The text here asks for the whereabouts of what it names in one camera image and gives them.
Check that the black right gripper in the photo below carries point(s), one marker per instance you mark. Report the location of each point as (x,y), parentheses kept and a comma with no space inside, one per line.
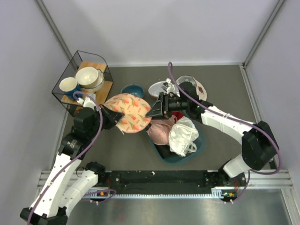
(157,110)

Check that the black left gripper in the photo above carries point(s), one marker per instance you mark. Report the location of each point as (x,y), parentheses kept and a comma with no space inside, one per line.
(113,117)

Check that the floral mesh laundry bag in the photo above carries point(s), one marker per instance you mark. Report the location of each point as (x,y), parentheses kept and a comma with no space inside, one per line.
(134,110)

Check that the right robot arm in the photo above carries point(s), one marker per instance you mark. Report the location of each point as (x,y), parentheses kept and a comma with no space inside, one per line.
(258,144)

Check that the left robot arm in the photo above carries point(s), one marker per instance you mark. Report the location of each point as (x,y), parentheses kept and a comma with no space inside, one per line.
(57,199)

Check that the pink bra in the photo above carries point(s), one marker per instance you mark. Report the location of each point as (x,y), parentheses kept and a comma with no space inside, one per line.
(160,129)

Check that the white insulated lunch bag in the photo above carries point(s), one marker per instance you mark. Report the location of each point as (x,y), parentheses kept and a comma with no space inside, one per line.
(188,83)

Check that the red bra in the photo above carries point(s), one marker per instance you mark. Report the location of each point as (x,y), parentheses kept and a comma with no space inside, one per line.
(178,115)

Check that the white bra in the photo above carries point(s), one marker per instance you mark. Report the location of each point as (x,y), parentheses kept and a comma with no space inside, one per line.
(182,137)

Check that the dark blue ceramic bowl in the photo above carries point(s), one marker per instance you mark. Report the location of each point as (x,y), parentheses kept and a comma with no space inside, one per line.
(133,89)

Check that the white bowl underneath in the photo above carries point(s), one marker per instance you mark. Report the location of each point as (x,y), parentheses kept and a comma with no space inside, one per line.
(97,85)

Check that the black garment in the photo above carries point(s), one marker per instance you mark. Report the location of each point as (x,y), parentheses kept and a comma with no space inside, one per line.
(164,151)

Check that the cream ceramic bowl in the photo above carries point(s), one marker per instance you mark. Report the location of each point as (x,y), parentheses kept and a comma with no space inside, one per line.
(86,75)

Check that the teal plastic basin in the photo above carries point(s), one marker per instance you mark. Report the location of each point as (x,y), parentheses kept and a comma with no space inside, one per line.
(176,159)

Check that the blue mug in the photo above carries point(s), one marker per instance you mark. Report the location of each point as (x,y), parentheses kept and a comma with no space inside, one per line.
(71,88)

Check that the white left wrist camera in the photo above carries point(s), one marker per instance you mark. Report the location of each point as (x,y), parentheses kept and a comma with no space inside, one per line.
(87,102)

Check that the black wire wooden shelf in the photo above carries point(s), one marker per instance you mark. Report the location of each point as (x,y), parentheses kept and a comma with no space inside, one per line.
(80,60)

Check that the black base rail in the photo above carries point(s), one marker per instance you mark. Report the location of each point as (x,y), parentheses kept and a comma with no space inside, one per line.
(164,182)

